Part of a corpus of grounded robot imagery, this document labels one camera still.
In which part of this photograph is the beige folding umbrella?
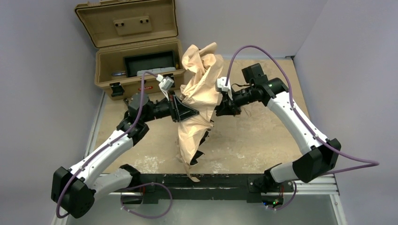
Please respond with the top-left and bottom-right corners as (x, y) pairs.
(176, 42), (223, 182)

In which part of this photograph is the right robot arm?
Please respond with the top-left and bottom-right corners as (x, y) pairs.
(215, 63), (341, 191)

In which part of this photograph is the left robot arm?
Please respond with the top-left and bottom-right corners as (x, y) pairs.
(51, 91), (199, 218)

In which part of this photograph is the grey box in case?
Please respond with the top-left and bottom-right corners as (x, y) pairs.
(136, 67), (176, 76)

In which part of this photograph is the black tray in case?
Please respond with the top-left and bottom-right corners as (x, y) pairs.
(123, 50), (177, 77)

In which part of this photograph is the metal can in case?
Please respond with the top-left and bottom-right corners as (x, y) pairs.
(111, 71), (127, 80)

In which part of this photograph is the tan hard case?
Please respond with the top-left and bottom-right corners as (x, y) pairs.
(75, 0), (184, 100)

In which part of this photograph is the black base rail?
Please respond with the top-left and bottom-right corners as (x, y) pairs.
(117, 173), (294, 204)

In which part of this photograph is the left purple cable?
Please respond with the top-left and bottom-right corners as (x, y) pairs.
(55, 70), (174, 219)

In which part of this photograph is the purple cable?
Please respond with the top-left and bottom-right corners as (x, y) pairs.
(225, 45), (380, 212)
(55, 70), (174, 219)

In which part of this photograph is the aluminium frame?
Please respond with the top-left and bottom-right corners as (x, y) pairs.
(51, 91), (341, 225)

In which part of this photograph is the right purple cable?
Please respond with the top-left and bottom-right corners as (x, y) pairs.
(225, 45), (380, 212)

